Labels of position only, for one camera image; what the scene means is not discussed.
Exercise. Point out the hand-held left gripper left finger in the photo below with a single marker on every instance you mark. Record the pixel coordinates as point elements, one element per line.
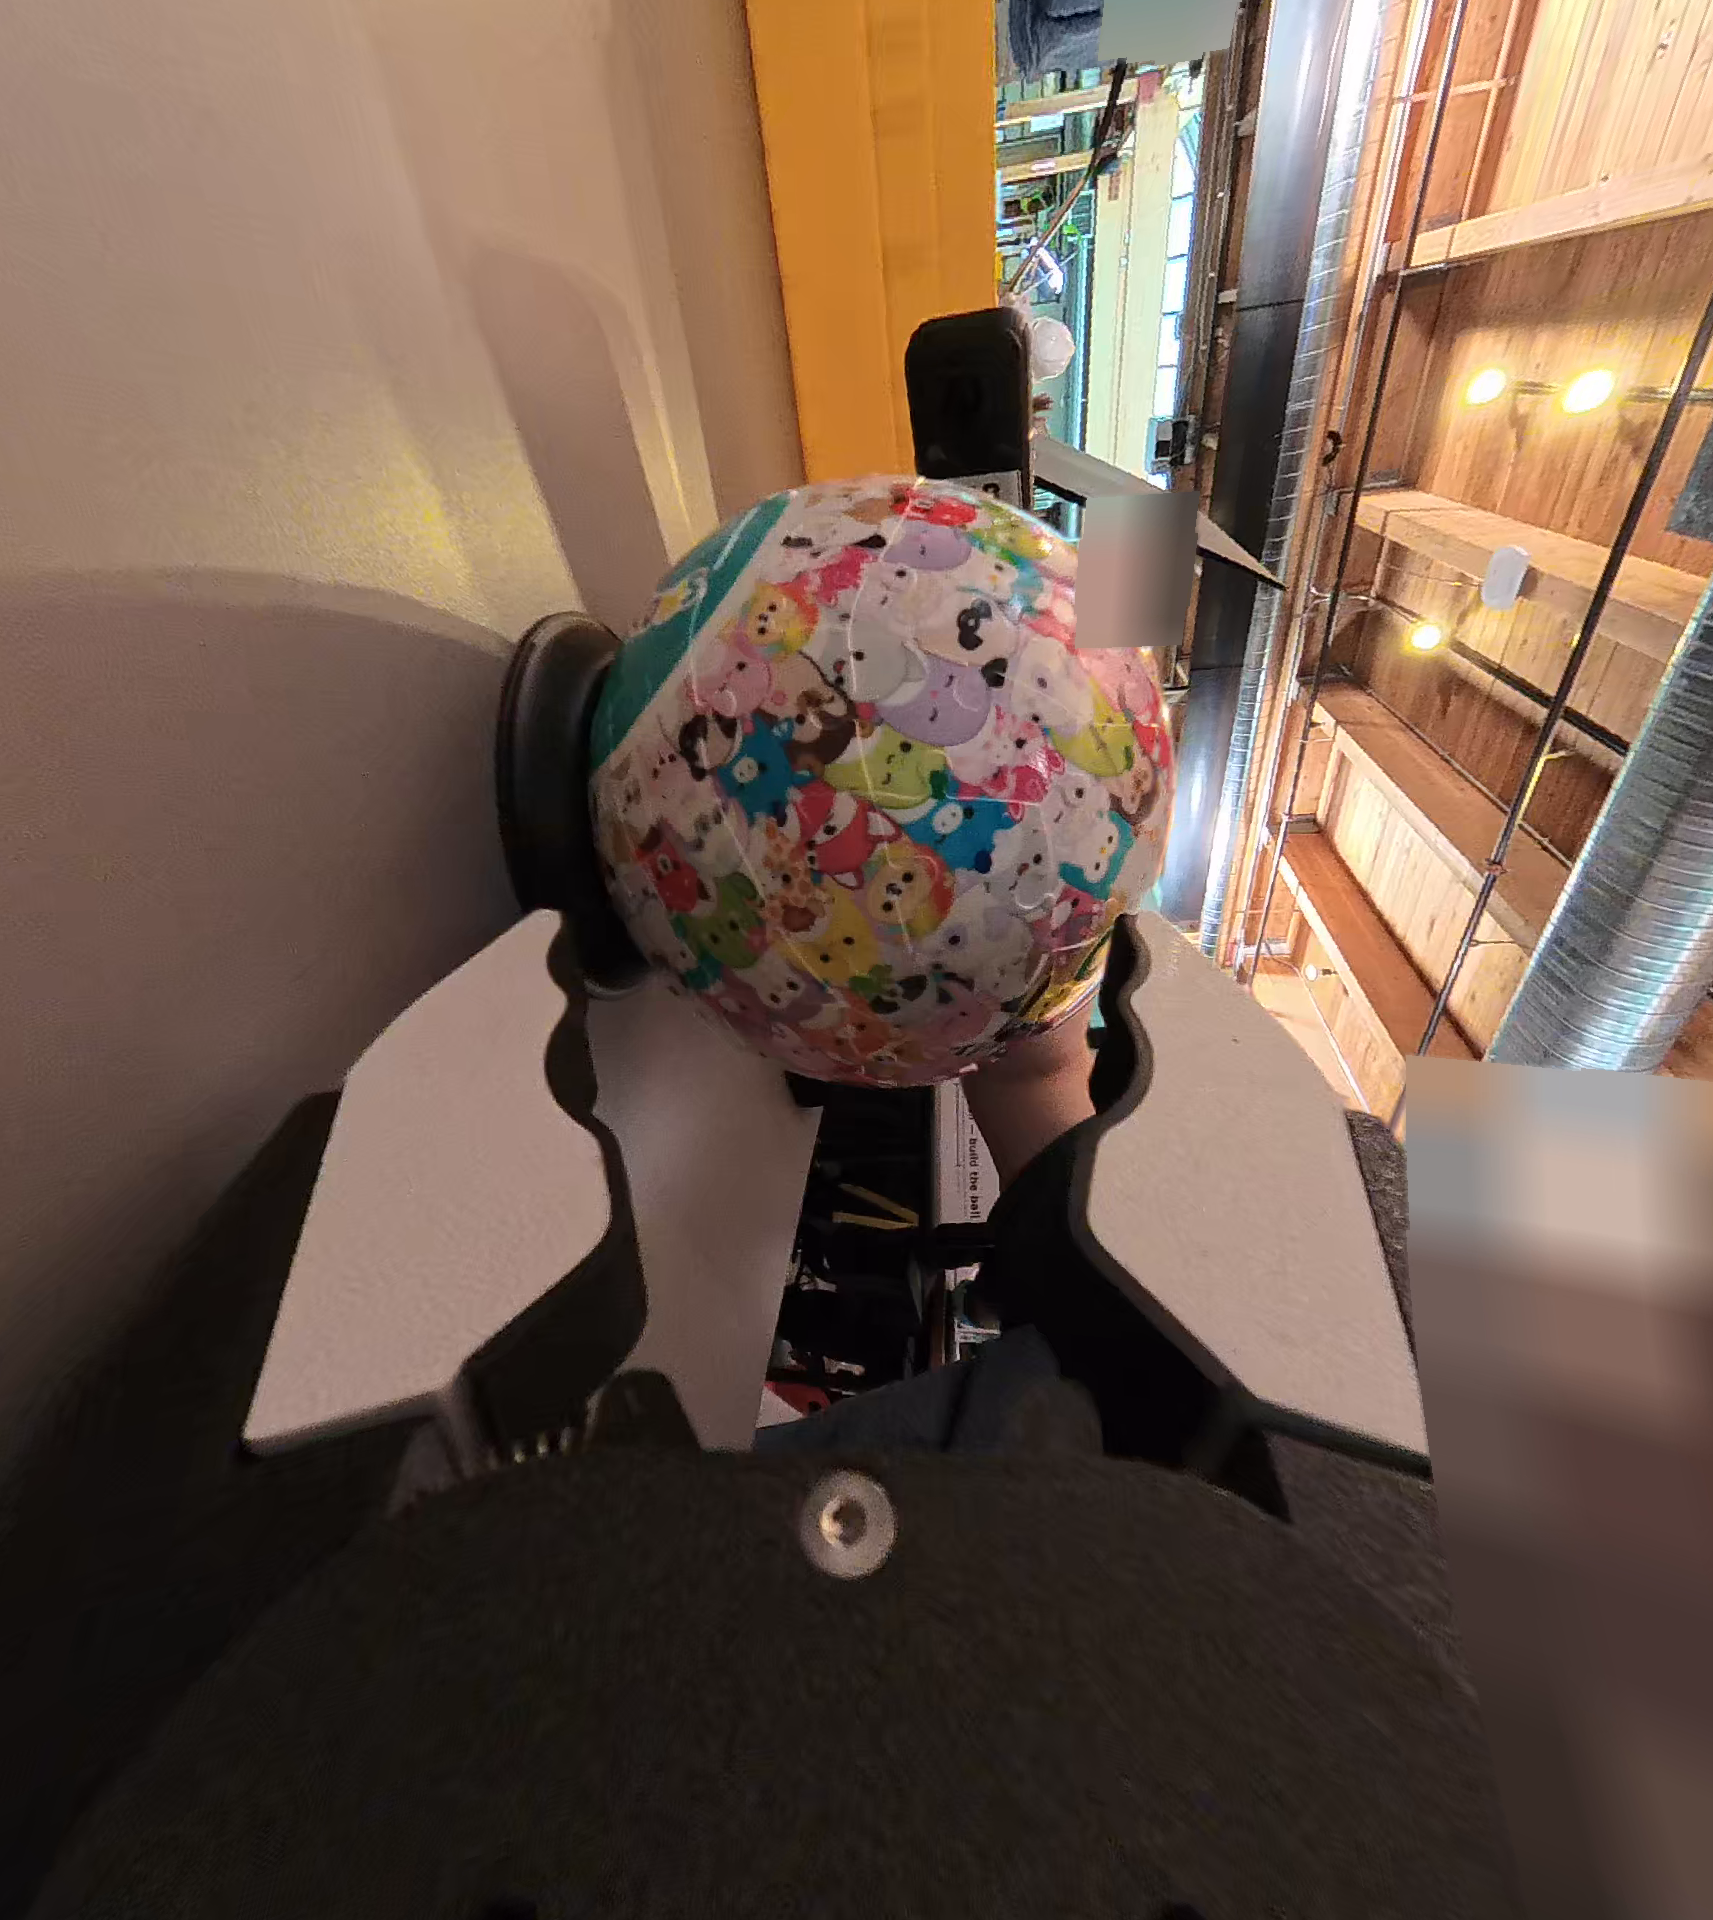
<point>451,1200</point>

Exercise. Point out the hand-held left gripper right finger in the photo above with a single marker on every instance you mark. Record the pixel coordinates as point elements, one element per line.
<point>1231,1200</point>

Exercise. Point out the black round desk grommet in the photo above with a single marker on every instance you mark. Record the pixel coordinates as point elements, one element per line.
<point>550,780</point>

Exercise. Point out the colourful cartoon puzzle ball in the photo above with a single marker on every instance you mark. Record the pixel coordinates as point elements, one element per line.
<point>872,780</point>

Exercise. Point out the white printed task note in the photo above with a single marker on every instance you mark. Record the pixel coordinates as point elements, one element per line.
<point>961,1154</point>

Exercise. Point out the person's blue jeans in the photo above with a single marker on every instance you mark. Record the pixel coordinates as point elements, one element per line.
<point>918,1395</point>

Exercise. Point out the round ceiling lamp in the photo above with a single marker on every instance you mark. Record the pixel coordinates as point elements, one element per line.
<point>1426,636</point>

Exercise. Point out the grey flat display panel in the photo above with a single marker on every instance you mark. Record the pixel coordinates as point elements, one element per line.
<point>1231,553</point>

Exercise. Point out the yellow plastic bin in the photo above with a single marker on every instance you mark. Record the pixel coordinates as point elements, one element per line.
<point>872,224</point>

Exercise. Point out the silver ribbed air duct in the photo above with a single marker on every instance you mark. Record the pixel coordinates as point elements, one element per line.
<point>1291,374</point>
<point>1666,840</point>

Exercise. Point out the black action camera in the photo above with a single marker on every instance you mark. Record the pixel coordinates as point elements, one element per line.
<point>966,391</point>

